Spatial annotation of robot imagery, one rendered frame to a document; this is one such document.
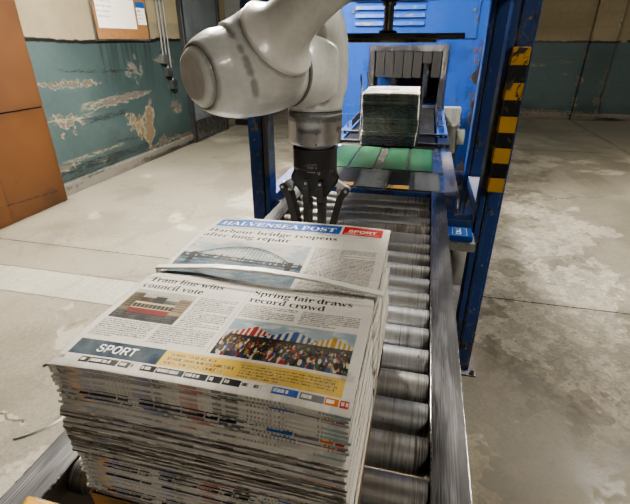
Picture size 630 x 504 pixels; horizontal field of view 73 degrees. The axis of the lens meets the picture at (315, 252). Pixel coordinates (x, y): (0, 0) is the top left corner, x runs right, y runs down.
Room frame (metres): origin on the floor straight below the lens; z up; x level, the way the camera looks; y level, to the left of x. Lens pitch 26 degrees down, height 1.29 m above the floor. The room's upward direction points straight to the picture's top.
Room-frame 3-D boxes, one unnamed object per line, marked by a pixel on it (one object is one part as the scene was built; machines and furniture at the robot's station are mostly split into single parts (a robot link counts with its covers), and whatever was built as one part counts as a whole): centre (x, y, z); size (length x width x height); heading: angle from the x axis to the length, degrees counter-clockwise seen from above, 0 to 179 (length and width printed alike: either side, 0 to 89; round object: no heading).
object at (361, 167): (1.89, -0.29, 0.75); 0.70 x 0.65 x 0.10; 166
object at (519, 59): (1.43, -0.62, 1.05); 0.05 x 0.05 x 0.45; 76
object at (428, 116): (2.98, -0.55, 0.75); 1.53 x 0.64 x 0.10; 166
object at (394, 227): (1.21, -0.12, 0.77); 0.47 x 0.05 x 0.05; 76
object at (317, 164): (0.73, 0.00, 1.09); 0.08 x 0.07 x 0.09; 76
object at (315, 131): (0.73, 0.00, 1.16); 0.09 x 0.09 x 0.06
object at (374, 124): (2.44, -0.42, 0.93); 0.38 x 0.30 x 0.26; 166
